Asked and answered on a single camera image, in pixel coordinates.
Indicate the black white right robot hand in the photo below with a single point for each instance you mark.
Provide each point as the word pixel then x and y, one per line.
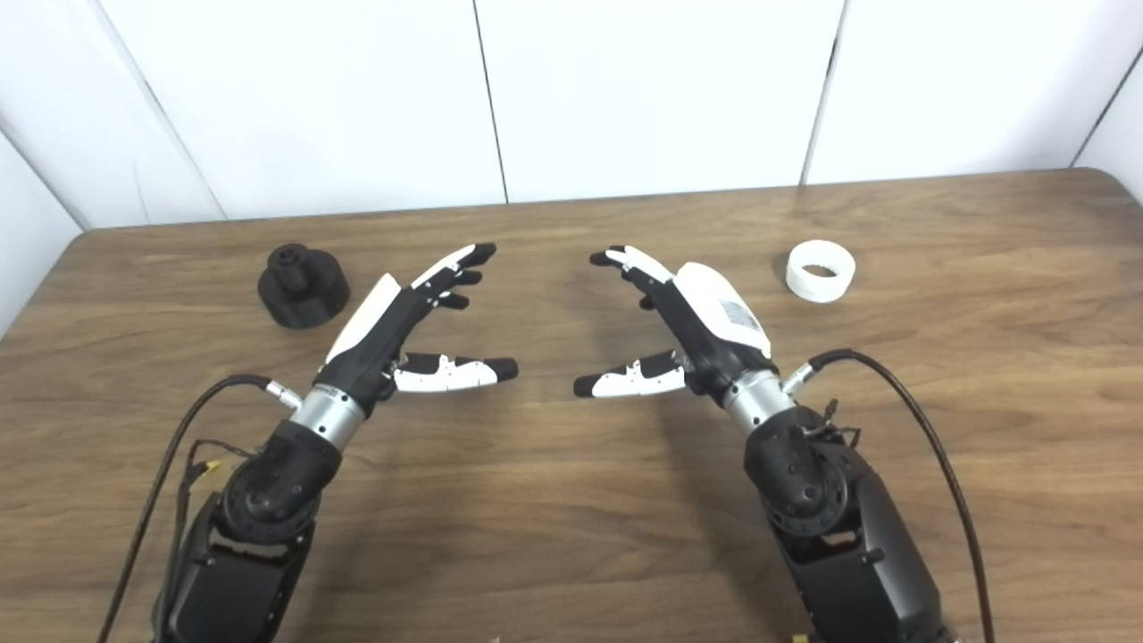
pixel 714 313

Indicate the round black stepped part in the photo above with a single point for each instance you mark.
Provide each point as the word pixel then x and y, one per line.
pixel 304 286

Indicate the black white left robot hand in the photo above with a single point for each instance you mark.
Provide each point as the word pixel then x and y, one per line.
pixel 375 338

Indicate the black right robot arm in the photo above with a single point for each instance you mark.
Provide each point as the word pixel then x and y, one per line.
pixel 830 527

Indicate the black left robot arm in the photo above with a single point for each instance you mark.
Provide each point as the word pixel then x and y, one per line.
pixel 268 496

